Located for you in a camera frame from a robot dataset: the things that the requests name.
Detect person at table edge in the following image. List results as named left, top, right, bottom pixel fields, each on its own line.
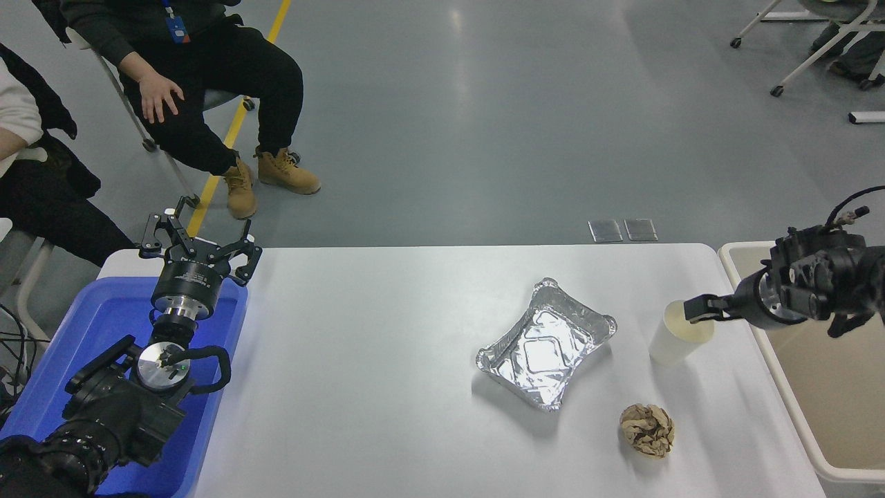
left=0, top=43, right=136, bottom=268

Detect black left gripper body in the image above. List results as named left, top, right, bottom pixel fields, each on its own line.
left=152, top=256, right=233, bottom=306

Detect large pale bin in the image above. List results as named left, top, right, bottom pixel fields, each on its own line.
left=718, top=241, right=885, bottom=486

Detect silver foil tray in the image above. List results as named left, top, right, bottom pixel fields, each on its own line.
left=476, top=278, right=618, bottom=412

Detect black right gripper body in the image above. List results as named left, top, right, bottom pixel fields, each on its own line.
left=732, top=270, right=767, bottom=327

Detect white wheeled chair frame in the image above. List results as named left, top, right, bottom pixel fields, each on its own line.
left=729, top=0, right=885, bottom=98

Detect white paper cup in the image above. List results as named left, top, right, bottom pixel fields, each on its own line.
left=649, top=299, right=716, bottom=367

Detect person's hand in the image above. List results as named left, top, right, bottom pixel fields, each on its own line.
left=138, top=71, right=186, bottom=125

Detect black cables on floor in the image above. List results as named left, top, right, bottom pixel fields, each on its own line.
left=0, top=303, right=50, bottom=410

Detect distant seated person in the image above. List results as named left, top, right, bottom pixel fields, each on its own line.
left=809, top=19, right=885, bottom=89

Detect blue badge on lanyard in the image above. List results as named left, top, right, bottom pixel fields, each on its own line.
left=160, top=0, right=191, bottom=44

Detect blue plastic tray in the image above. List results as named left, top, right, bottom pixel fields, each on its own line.
left=0, top=277, right=250, bottom=498

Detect crumpled tan paper ball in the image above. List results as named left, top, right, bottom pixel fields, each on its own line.
left=619, top=403, right=676, bottom=459

